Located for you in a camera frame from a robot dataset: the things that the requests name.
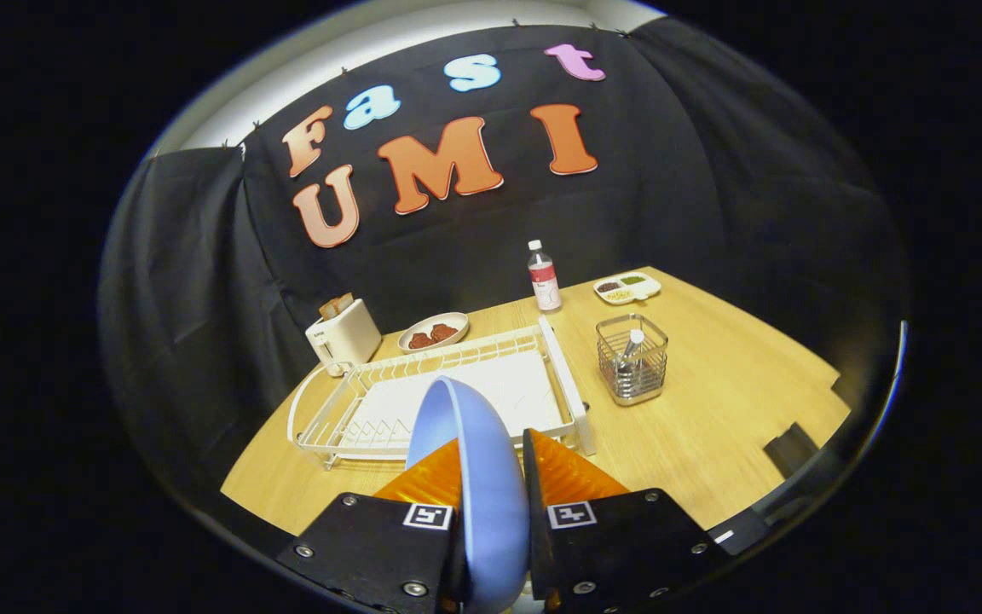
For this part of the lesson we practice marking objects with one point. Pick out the white toaster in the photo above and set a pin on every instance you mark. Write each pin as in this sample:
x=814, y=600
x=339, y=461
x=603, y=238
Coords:
x=346, y=337

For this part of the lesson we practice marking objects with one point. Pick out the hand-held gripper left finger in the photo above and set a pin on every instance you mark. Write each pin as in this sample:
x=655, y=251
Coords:
x=372, y=554

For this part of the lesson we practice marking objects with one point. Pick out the white dish rack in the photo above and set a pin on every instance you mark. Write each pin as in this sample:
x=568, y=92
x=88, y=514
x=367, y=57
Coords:
x=491, y=384

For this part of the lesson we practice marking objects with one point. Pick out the beige plate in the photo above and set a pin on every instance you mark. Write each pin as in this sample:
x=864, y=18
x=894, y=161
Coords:
x=462, y=322

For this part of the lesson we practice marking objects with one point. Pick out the black backdrop cloth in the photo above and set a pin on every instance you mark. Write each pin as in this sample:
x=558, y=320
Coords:
x=713, y=170

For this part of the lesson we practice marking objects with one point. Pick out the clear bottle with red label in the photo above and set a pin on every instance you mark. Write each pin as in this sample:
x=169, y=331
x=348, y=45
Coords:
x=545, y=281

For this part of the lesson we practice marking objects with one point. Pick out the white divided dish of beans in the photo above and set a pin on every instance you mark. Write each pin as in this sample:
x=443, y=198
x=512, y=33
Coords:
x=649, y=290

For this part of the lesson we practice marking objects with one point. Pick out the red meat piece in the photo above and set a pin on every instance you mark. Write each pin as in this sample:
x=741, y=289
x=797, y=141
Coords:
x=444, y=332
x=421, y=340

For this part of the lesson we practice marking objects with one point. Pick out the toast slice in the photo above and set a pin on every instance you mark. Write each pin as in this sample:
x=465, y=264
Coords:
x=344, y=304
x=329, y=310

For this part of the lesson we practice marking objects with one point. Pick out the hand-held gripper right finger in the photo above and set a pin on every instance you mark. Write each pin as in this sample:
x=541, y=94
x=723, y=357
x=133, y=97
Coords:
x=532, y=486

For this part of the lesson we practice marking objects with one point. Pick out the blue plate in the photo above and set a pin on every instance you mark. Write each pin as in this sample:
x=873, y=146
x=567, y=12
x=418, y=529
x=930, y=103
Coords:
x=482, y=495

